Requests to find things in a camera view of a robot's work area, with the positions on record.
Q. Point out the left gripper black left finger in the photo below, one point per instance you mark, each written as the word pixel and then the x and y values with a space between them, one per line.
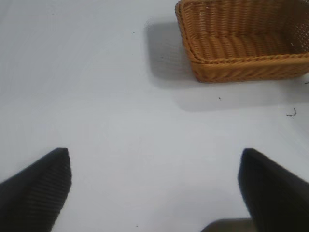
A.
pixel 31 198

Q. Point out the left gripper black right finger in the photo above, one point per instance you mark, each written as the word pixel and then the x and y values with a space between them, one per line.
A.
pixel 277 198

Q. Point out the brown woven wicker basket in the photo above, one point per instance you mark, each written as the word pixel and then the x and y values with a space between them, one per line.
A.
pixel 241 70

